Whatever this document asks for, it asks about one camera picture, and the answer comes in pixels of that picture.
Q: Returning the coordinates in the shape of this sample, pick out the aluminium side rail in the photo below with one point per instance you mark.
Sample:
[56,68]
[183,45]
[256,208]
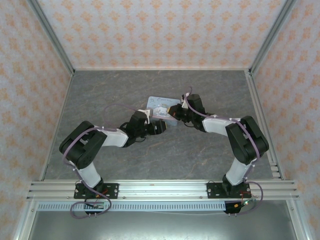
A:
[263,125]
[58,125]

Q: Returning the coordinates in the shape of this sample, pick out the aluminium frame leg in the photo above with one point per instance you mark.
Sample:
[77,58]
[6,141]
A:
[24,222]
[299,222]

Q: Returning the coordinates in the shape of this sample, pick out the aluminium back rail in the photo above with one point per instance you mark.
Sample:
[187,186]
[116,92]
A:
[162,68]

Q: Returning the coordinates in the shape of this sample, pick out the blue cartoon tin box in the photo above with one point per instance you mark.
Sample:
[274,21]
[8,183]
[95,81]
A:
[160,102]

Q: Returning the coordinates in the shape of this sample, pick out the aluminium corner post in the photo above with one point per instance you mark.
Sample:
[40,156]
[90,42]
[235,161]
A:
[270,37]
[53,37]

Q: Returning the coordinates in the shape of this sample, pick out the grey metal sheet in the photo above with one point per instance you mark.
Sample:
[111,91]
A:
[162,227]

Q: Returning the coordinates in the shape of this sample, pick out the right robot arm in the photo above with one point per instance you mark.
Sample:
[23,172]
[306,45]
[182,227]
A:
[245,142]

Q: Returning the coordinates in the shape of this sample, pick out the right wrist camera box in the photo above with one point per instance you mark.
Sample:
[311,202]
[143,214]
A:
[185,101]

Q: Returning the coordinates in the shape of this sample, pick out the small circuit board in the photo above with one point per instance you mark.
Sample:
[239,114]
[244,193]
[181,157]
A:
[246,203]
[96,205]

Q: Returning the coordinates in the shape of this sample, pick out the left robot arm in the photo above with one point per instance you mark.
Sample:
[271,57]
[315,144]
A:
[82,150]

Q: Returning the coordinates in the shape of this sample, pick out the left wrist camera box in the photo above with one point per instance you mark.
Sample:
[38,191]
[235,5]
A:
[146,115]

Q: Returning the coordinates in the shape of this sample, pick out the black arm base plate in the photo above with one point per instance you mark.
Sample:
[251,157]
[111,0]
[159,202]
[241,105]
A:
[112,191]
[213,191]

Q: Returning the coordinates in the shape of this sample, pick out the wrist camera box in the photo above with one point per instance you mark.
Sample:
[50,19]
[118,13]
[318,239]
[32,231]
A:
[146,115]
[185,101]

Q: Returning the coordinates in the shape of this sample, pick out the aluminium front mounting rail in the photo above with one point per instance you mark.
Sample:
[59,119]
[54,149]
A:
[162,190]

